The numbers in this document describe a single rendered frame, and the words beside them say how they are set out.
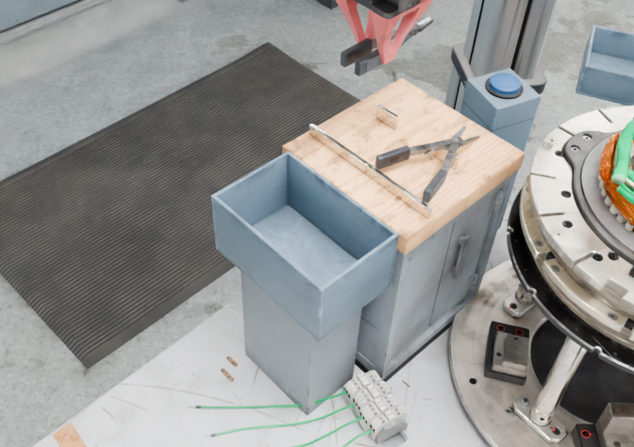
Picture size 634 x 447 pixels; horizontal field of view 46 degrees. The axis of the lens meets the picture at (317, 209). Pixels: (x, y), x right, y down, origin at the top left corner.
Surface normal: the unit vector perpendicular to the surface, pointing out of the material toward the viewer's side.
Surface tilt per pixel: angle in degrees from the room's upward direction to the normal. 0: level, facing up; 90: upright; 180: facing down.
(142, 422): 0
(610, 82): 90
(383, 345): 90
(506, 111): 90
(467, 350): 0
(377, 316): 90
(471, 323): 0
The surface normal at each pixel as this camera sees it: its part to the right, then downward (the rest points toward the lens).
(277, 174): 0.69, 0.54
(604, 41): -0.35, 0.66
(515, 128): 0.43, 0.66
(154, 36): 0.04, -0.69
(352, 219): -0.73, 0.47
